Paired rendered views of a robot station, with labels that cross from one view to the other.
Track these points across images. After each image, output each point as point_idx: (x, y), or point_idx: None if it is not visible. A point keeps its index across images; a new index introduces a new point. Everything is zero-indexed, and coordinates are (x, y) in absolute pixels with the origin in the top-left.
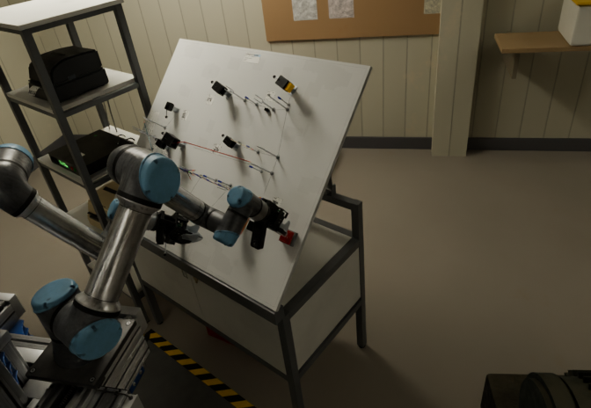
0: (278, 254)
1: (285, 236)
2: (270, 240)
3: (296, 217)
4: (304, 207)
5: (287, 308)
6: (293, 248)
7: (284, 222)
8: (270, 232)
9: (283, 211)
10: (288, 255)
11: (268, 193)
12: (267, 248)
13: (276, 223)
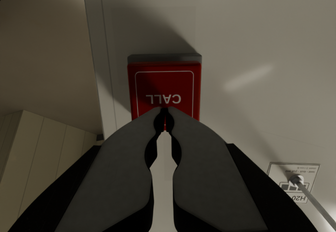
0: None
1: (124, 125)
2: (270, 33)
3: (172, 167)
4: (158, 205)
5: None
6: (126, 47)
7: (222, 135)
8: (282, 69)
9: None
10: (136, 1)
11: (333, 202)
12: None
13: None
